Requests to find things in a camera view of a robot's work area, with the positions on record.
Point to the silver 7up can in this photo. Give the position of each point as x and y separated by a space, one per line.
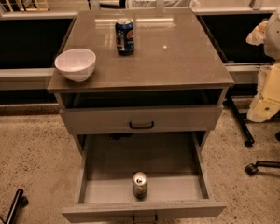
140 185

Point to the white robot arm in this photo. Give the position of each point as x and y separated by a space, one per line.
266 102

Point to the grey drawer cabinet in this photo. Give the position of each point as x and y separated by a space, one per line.
173 64

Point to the closed grey top drawer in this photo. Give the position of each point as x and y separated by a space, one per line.
153 119

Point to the open grey middle drawer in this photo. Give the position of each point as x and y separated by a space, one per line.
177 183

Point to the blue Pepsi can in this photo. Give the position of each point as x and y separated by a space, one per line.
124 36

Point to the white bowl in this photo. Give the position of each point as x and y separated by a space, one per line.
76 64

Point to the black chair leg with caster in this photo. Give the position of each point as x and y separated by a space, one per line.
253 168

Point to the black stand base left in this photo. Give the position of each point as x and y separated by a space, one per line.
19 201

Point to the white wire basket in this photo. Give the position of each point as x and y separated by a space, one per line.
134 4

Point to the black table leg frame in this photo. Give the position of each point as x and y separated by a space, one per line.
249 140

